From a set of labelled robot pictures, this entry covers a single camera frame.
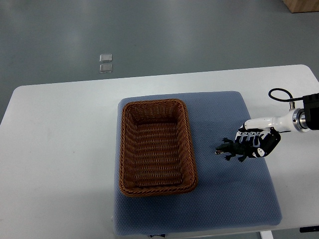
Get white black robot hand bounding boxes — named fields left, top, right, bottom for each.
left=235, top=109, right=309, bottom=158

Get dark toy crocodile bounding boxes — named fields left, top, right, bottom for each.
left=215, top=137, right=250, bottom=162

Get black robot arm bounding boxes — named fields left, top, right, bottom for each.
left=302, top=93, right=319, bottom=130

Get brown wicker basket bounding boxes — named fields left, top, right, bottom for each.
left=119, top=99, right=198, bottom=197

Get blue grey cushion mat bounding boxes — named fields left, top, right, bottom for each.
left=113, top=91, right=282, bottom=236

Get wooden furniture corner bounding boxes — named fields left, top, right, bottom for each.
left=282, top=0, right=319, bottom=13

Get upper floor socket plate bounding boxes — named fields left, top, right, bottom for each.
left=99, top=53, right=113, bottom=62

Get black cable loop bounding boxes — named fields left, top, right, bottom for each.
left=268, top=88, right=305, bottom=110

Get black table bracket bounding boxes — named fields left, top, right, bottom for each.
left=300, top=226, right=319, bottom=233

